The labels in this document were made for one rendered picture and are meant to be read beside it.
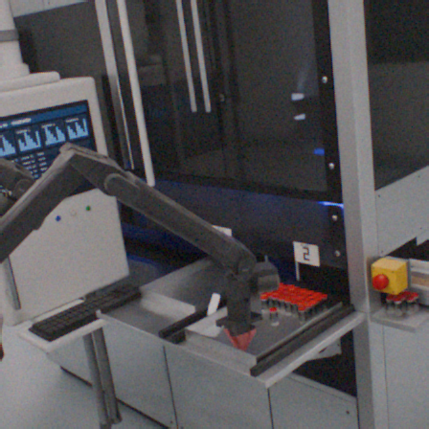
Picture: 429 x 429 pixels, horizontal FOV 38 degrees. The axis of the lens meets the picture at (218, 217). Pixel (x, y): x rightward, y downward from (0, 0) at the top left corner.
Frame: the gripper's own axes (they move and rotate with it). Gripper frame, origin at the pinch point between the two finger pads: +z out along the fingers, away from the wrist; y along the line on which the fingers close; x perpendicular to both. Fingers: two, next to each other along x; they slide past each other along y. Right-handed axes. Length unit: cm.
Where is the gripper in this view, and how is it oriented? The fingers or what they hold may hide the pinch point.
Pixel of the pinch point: (240, 352)
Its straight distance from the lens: 157.5
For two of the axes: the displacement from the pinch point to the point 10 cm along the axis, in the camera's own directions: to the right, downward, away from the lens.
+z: 0.5, 9.8, 2.1
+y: 7.3, -1.8, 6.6
